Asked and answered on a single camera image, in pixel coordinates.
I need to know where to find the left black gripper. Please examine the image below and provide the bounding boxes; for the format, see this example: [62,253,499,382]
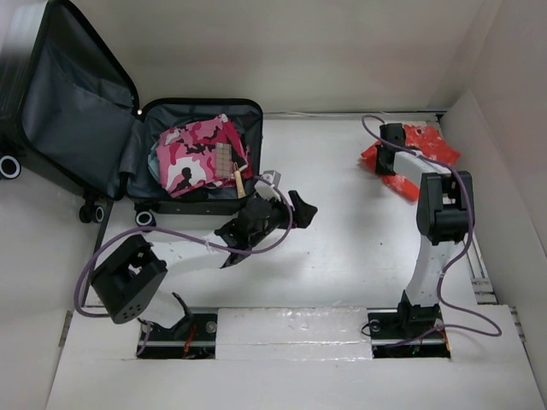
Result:
[249,190,315,247]

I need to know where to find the red white garment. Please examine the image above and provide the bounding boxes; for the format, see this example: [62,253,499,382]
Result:
[360,124,461,202]

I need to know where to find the cream gold cosmetic tube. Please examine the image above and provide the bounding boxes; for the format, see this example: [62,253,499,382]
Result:
[233,170,246,199]

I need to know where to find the pink camouflage garment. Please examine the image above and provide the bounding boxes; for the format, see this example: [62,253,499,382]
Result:
[156,114,253,197]

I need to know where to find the black kids space suitcase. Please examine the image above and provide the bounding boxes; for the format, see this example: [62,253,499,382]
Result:
[1,1,263,222]

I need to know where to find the light blue headphones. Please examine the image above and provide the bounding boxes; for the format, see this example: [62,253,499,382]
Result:
[148,145,160,181]

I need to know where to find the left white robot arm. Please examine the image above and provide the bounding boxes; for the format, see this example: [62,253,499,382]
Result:
[91,190,318,340]

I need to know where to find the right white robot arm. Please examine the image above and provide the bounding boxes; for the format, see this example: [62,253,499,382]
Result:
[376,123,474,347]

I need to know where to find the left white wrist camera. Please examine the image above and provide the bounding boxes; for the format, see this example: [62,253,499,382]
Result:
[255,170,281,201]

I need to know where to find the aluminium side rail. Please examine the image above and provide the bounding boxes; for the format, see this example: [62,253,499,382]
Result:
[431,111,497,305]

